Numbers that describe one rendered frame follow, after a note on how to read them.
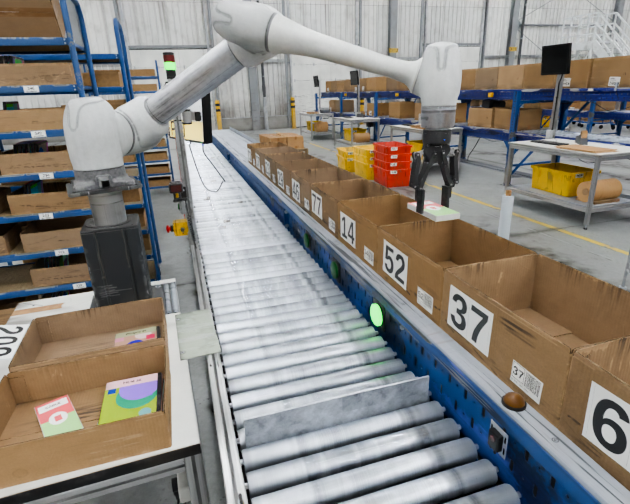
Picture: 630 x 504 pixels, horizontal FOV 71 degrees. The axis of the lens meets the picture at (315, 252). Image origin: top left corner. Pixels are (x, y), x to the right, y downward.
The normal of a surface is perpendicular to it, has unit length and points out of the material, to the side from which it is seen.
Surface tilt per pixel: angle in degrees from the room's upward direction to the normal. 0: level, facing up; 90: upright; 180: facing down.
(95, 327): 89
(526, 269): 90
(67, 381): 89
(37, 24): 123
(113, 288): 90
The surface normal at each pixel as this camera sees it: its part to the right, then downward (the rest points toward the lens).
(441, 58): -0.27, 0.19
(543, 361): -0.95, 0.15
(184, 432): -0.04, -0.94
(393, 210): 0.28, 0.32
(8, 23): 0.27, 0.78
